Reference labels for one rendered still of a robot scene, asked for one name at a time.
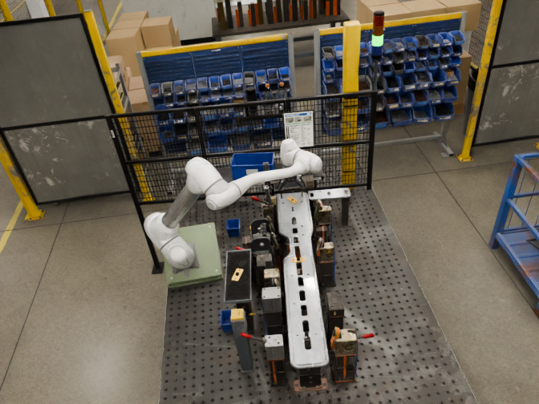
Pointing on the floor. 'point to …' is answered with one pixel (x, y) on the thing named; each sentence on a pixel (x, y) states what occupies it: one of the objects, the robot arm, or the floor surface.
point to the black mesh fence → (251, 147)
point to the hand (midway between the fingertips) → (291, 195)
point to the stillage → (528, 252)
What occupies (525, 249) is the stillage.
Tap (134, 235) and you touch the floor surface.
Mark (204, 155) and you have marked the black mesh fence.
